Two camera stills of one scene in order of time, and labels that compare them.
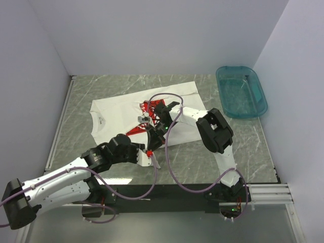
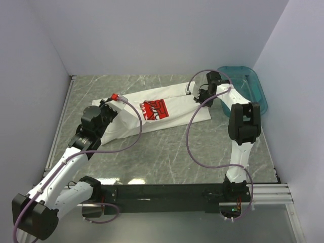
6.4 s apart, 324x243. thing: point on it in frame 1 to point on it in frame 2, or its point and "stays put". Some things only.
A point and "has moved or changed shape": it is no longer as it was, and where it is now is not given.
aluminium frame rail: (261, 194) stays put
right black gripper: (155, 139) to (198, 98)
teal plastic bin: (242, 94) stays put
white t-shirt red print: (129, 115) has moved or changed shape
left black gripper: (135, 147) to (114, 112)
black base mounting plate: (129, 198) stays put
